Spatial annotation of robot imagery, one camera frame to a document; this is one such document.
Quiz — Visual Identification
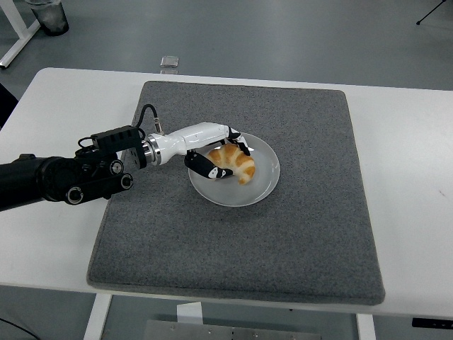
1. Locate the black floor cable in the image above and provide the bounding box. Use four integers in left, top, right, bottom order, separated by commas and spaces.
0, 317, 28, 336

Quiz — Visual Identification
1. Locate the black desk control panel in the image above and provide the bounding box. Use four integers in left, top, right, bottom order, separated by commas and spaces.
412, 317, 453, 329

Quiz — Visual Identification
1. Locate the black tripod leg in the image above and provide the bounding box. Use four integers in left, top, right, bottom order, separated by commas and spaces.
415, 0, 449, 26

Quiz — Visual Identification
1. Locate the dark mesh trash bin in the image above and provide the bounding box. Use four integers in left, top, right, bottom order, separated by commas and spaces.
30, 0, 70, 37

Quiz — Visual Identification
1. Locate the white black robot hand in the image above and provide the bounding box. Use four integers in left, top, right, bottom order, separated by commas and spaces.
155, 121, 253, 181

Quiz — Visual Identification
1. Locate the white paper label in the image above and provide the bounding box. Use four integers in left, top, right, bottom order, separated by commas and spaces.
176, 302, 203, 324

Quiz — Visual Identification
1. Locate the light grey round plate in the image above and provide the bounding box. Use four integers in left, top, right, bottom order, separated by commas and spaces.
188, 132, 281, 208

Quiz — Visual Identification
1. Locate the white desk frame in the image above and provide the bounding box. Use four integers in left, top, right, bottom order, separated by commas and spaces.
0, 0, 40, 70

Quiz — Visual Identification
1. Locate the grey felt mat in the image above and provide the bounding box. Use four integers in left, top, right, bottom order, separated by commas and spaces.
86, 80, 386, 307

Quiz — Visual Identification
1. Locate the white table leg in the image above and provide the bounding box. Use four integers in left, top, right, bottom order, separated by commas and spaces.
356, 313, 377, 340
83, 293, 113, 340

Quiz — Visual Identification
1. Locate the black floor object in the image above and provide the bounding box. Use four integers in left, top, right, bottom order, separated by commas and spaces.
0, 83, 19, 131

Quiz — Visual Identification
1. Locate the grey metal plate with screws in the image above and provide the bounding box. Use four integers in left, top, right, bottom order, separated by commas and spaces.
143, 319, 326, 340

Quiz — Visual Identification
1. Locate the golden croissant bread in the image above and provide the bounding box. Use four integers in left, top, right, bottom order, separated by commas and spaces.
207, 143, 256, 186

